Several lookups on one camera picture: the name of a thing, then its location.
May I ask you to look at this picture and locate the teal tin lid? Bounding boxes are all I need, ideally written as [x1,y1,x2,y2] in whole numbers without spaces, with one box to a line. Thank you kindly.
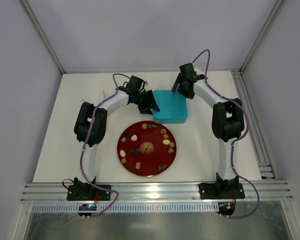
[153,90,188,116]

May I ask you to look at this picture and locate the teal tin box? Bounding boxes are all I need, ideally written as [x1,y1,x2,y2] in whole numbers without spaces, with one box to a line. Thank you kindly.
[153,115,188,125]

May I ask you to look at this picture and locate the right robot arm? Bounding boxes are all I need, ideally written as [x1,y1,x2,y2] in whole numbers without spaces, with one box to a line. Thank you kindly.
[171,63,245,200]

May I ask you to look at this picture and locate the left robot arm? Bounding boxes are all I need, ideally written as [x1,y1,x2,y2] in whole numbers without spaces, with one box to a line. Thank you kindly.
[67,73,160,201]

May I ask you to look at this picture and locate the white shell chocolate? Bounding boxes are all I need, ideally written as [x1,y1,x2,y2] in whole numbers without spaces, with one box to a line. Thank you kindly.
[130,135,138,142]

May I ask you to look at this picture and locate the white oval swirl chocolate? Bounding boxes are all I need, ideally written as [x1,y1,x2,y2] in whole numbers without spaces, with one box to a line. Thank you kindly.
[162,139,170,145]

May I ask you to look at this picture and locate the caramel flower chocolate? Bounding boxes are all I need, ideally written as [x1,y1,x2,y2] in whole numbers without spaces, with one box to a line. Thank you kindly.
[169,142,175,148]

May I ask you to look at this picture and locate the caramel heart chocolate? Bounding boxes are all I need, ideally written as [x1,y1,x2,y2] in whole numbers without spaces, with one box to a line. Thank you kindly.
[168,147,174,153]

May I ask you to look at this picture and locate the white round chocolate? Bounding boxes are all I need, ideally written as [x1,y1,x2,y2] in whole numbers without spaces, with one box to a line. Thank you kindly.
[119,150,126,158]

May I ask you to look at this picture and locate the red round plate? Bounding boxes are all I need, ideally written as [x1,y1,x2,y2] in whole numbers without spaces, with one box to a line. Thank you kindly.
[116,120,177,177]

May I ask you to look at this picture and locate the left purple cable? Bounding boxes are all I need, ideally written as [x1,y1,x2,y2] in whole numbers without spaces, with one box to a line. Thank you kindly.
[79,73,120,221]

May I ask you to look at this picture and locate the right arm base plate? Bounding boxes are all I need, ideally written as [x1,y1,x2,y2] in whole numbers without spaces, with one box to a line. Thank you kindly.
[198,183,246,200]

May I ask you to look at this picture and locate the slotted cable duct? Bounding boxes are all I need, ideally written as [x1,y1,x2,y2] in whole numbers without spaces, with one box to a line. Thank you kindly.
[31,201,219,214]

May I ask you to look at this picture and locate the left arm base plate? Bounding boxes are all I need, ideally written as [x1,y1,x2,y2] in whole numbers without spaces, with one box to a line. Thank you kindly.
[66,185,112,201]

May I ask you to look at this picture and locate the aluminium rail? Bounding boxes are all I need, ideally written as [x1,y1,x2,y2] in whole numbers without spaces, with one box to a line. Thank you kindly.
[20,180,293,203]

